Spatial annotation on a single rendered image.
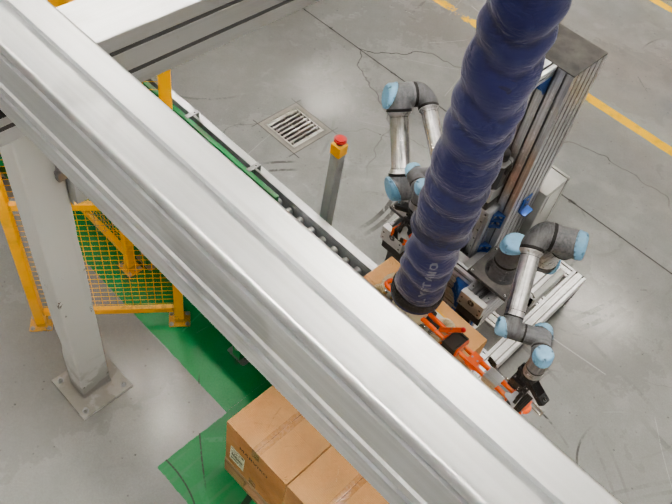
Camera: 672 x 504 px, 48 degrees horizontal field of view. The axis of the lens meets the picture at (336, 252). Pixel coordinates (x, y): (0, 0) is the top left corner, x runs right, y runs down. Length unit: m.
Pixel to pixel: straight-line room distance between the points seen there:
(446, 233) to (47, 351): 2.47
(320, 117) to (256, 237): 4.96
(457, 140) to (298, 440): 1.65
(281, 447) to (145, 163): 2.83
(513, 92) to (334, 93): 3.62
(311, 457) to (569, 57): 1.99
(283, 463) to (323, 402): 2.79
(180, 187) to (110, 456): 3.43
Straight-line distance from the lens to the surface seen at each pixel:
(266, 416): 3.51
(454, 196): 2.60
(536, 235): 2.98
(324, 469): 3.43
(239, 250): 0.63
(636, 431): 4.67
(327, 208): 4.27
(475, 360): 3.19
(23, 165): 2.82
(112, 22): 1.13
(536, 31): 2.17
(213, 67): 5.94
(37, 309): 4.33
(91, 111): 0.75
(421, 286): 3.00
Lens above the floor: 3.70
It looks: 51 degrees down
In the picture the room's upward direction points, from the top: 12 degrees clockwise
